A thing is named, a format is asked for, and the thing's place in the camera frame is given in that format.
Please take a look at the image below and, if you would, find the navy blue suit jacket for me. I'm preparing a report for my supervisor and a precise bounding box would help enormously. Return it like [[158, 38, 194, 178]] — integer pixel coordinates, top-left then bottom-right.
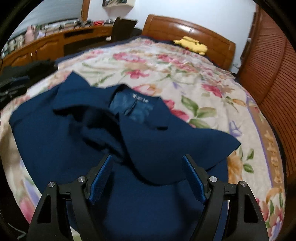
[[9, 73, 240, 240]]

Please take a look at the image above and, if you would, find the dark clothes pile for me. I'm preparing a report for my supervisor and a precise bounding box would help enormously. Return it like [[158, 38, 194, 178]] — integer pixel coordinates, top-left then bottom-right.
[[1, 60, 58, 109]]

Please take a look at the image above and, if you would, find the floral bed blanket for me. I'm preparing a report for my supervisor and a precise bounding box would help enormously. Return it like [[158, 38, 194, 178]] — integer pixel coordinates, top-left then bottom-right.
[[1, 38, 285, 240]]

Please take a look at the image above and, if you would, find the wooden louvered wardrobe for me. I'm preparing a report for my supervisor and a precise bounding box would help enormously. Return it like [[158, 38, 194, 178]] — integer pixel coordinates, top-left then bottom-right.
[[239, 6, 295, 185]]

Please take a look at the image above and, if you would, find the wooden bed headboard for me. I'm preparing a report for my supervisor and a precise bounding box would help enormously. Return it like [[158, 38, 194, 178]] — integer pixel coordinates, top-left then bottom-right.
[[142, 14, 236, 70]]

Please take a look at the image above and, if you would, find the wooden desk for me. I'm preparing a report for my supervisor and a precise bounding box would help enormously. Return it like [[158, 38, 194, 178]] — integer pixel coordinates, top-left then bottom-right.
[[1, 25, 112, 68]]

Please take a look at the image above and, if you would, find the yellow plush toy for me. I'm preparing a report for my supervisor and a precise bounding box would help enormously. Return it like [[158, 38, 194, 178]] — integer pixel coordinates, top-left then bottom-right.
[[173, 36, 208, 56]]

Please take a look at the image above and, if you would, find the red basket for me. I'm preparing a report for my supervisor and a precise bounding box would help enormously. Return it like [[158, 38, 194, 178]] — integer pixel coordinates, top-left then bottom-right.
[[93, 21, 104, 26]]

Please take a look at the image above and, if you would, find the dark wooden chair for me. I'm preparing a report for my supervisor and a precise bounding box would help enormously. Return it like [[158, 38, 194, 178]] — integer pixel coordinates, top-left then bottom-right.
[[110, 17, 142, 43]]

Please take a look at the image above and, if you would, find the white wall shelf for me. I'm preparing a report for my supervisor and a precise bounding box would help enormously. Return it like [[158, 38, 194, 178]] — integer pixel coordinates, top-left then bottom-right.
[[102, 0, 135, 8]]

